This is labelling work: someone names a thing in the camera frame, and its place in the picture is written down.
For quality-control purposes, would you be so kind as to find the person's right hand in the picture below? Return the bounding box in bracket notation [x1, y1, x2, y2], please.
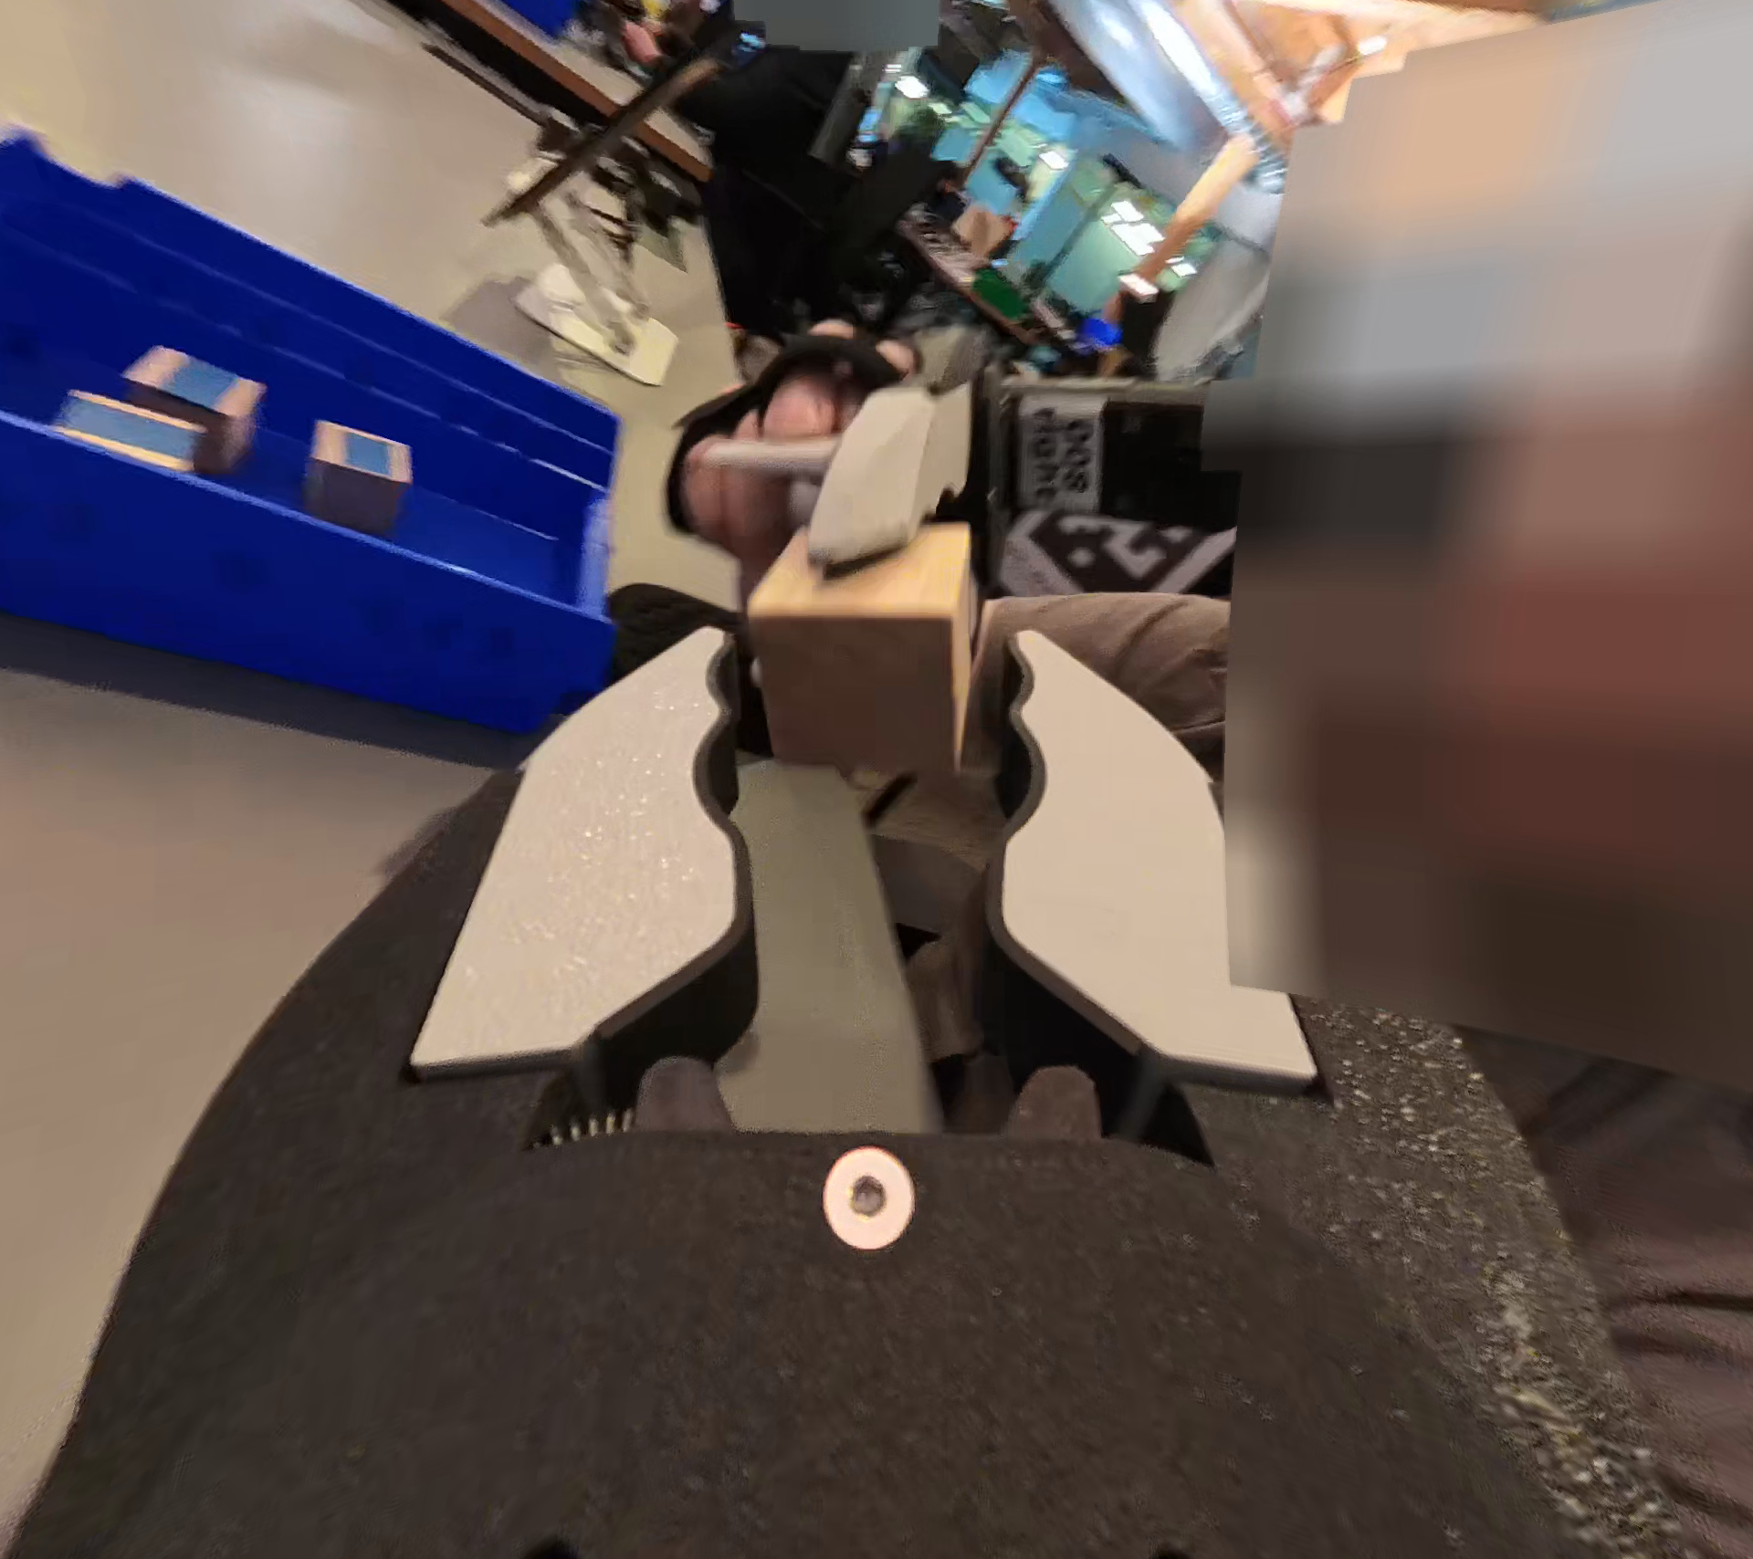
[679, 321, 920, 599]

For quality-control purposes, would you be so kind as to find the black pad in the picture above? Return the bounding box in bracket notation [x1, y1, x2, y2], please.
[608, 584, 756, 754]

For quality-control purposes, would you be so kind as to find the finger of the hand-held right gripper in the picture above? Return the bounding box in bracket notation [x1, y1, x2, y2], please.
[805, 382, 977, 570]

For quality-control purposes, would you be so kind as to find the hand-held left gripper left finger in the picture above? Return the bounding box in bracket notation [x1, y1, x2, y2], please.
[407, 628, 757, 1083]

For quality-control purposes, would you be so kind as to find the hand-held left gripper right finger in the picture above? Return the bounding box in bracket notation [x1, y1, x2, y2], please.
[986, 632, 1320, 1088]

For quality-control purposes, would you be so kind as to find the white document stand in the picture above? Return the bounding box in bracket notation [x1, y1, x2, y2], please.
[515, 155, 683, 387]

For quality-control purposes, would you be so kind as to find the wooden table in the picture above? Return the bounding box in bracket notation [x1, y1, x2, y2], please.
[294, 0, 717, 181]

